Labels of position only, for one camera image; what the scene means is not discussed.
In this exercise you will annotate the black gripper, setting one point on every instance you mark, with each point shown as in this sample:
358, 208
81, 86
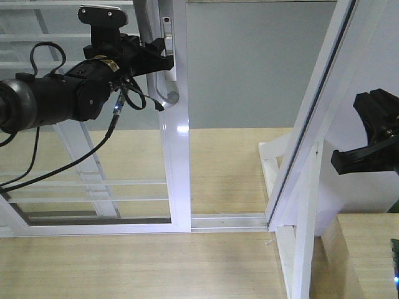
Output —
107, 64
378, 111

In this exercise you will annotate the grey metal door handle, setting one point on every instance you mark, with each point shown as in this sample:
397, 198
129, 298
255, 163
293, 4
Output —
155, 21

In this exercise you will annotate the white sliding glass door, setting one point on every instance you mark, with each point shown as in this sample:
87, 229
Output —
145, 161

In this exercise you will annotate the silver door lock plate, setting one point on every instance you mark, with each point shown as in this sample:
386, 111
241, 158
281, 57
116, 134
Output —
169, 45

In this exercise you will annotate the white fixed glass panel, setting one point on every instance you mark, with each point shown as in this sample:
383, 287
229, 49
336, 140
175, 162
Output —
77, 192

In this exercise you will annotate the light wooden block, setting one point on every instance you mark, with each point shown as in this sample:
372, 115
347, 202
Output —
359, 255

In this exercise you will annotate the wooden platform base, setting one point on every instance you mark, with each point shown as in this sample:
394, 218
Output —
226, 176

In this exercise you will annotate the white triangular support brace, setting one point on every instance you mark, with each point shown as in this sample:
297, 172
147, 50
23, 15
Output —
294, 227

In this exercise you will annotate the white door frame post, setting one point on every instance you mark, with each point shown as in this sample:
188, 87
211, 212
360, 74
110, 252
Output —
350, 30

